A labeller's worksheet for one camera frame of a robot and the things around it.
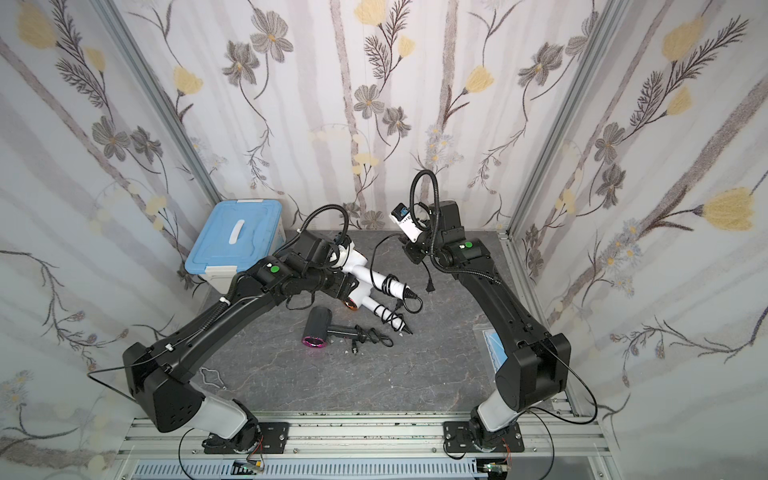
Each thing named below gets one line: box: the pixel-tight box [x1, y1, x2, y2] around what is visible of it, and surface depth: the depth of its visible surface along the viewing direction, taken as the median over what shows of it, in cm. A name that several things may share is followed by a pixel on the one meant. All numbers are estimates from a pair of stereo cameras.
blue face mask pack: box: [482, 329, 509, 372], surface depth 91 cm
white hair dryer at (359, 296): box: [344, 284, 413, 335], surface depth 95 cm
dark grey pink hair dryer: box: [302, 306, 358, 348], surface depth 90 cm
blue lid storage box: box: [185, 199, 287, 295], surface depth 97 cm
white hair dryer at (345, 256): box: [330, 241, 417, 299], surface depth 69 cm
